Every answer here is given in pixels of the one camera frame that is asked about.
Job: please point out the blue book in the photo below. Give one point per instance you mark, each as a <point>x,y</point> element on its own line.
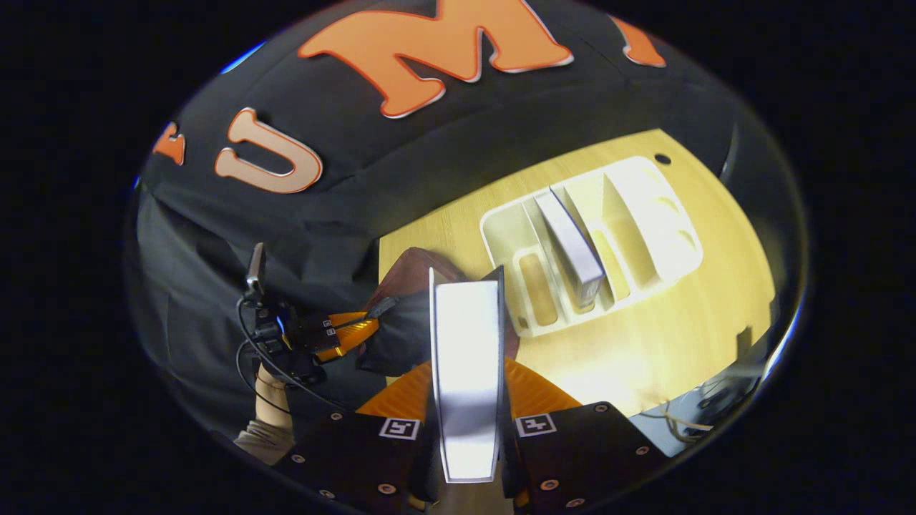
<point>572,243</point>

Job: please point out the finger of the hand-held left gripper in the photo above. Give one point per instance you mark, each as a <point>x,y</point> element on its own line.
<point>347,320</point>
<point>347,342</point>

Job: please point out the white bookshelf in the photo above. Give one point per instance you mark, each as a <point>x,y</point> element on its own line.
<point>644,207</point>

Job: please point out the black and white book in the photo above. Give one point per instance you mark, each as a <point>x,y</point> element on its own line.
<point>465,357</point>

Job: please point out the maroon schoolbag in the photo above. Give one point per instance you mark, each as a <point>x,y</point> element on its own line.
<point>408,279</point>

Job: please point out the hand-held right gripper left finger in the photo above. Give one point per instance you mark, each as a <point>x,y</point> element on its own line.
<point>358,458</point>

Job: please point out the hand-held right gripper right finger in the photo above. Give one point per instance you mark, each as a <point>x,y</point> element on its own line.
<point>572,450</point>

